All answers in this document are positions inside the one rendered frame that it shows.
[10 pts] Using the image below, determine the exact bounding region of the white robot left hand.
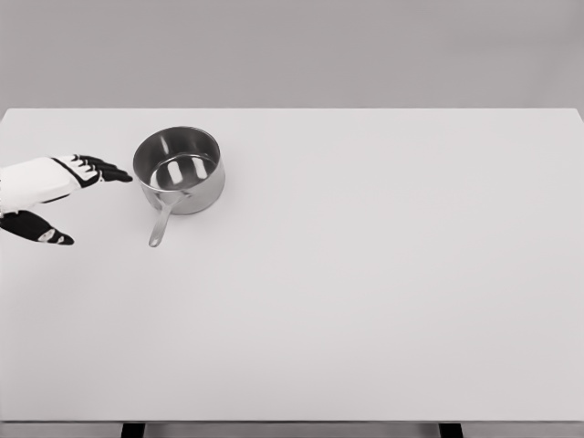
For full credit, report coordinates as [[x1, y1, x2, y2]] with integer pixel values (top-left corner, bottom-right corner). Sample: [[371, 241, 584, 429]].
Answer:
[[0, 154, 134, 246]]

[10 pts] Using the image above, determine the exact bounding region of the steel pot with long handle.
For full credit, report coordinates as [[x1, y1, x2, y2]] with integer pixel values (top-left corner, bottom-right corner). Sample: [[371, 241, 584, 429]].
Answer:
[[132, 126, 226, 248]]

